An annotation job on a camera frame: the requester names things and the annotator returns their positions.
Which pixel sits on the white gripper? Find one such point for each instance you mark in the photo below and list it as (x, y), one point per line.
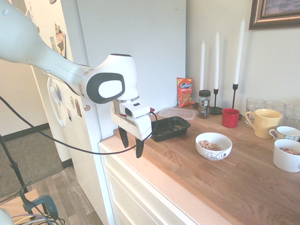
(140, 127)

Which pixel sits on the cereal rings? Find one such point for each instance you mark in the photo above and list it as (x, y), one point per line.
(208, 144)

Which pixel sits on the white bowl with swirl pattern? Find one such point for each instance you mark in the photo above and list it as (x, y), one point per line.
(215, 154)

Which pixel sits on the cereal in large white cup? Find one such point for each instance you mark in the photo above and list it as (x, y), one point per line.
(290, 151)

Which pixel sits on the black plastic food container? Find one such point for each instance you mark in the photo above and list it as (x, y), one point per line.
(170, 136)

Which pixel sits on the white drawer cabinet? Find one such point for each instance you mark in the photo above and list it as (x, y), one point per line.
(131, 187)

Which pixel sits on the clear plastic container lid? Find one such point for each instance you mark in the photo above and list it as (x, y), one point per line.
(178, 112)

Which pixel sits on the round metal fridge lock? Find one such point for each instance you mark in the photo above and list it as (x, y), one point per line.
(87, 107)

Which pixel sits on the oval dark fridge magnet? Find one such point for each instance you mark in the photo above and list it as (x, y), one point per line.
(77, 107)

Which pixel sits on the small rectangular fridge magnet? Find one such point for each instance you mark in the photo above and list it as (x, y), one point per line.
(69, 114)

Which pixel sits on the round fridge magnet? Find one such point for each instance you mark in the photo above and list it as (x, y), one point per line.
(72, 102)

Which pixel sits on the orange snack bag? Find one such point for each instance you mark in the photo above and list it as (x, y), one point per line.
(185, 92)

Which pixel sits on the spice jar with black lid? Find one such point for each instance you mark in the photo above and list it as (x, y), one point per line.
(204, 105)

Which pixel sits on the black holder of medium candle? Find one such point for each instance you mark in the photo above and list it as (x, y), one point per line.
(215, 109)

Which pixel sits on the red mug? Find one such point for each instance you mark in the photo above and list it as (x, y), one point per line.
(229, 119)

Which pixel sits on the short white taper candle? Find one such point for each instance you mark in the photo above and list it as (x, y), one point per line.
(202, 65)

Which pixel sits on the metal C-clamp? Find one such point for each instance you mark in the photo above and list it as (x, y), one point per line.
(47, 205)

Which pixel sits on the white refrigerator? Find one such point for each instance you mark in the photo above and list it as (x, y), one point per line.
(140, 35)

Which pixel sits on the black holder of tall candle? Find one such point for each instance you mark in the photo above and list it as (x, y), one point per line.
(235, 93)

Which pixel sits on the medium white taper candle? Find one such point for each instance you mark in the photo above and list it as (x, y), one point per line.
(217, 61)

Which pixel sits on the large photo fridge magnet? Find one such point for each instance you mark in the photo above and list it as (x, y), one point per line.
(60, 39)

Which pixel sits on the clear drinking glass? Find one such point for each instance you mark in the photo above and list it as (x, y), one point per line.
(254, 104)
(293, 117)
(275, 105)

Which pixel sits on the robot mounting table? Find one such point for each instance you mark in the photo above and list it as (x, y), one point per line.
(14, 200)

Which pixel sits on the yellow mug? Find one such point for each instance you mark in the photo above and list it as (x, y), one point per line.
(267, 125)

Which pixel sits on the tall white taper candle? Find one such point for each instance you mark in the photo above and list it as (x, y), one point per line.
(239, 51)

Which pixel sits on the large plain white cup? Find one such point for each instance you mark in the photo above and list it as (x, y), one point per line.
(286, 161)

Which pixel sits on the small patterned white cup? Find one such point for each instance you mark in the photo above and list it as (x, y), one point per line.
(288, 134)

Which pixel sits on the gold framed painting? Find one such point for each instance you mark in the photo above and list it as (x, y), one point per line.
(276, 14)

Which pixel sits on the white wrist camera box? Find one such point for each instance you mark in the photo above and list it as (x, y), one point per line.
(137, 109)

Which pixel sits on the black camera stand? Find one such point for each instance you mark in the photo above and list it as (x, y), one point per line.
(14, 166)

